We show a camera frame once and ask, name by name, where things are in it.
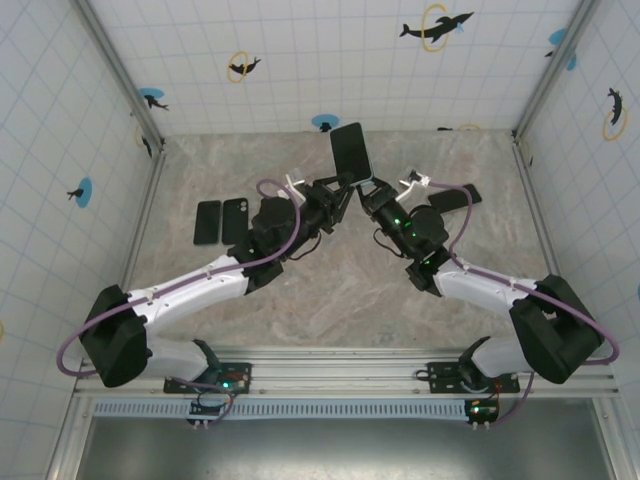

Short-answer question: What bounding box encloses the light blue-edged smartphone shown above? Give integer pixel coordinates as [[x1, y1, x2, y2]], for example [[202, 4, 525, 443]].
[[329, 121, 376, 189]]

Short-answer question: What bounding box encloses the black phone case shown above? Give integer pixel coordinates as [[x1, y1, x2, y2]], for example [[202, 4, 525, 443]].
[[221, 198, 251, 246]]

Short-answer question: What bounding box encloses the dark teal-edged smartphone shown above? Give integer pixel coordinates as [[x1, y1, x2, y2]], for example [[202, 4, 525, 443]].
[[193, 200, 223, 247]]

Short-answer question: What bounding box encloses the black smartphone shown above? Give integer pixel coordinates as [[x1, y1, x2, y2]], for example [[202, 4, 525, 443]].
[[427, 182, 484, 217]]

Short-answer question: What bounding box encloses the grey metal panel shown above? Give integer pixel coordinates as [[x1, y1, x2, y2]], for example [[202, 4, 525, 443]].
[[74, 417, 616, 480]]

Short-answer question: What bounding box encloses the aluminium table side rail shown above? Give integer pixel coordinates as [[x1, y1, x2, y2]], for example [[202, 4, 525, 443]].
[[512, 133, 566, 296], [102, 148, 169, 357]]

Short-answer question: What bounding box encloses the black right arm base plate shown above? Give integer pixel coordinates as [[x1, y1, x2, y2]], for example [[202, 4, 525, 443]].
[[427, 360, 519, 395]]

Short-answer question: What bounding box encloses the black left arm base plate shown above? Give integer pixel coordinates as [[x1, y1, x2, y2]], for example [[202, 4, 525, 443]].
[[163, 360, 254, 395]]

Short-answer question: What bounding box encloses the white slotted cable duct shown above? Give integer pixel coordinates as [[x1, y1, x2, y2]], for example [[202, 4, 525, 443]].
[[92, 398, 501, 420]]

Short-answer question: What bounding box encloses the aluminium corner post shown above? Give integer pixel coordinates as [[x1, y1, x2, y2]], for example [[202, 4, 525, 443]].
[[510, 0, 607, 142], [73, 0, 167, 154]]

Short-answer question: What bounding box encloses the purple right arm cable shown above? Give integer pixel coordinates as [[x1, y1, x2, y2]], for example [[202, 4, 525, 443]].
[[428, 180, 621, 427]]

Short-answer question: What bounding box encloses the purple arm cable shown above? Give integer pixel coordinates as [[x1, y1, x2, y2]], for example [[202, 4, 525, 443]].
[[428, 180, 621, 427], [55, 178, 301, 426]]

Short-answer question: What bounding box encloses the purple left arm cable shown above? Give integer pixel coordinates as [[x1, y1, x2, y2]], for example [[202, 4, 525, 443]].
[[55, 178, 301, 426]]

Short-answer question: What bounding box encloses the aluminium frame profile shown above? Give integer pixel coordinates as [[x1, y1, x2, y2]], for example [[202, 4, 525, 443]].
[[593, 398, 632, 480], [45, 398, 97, 480]]

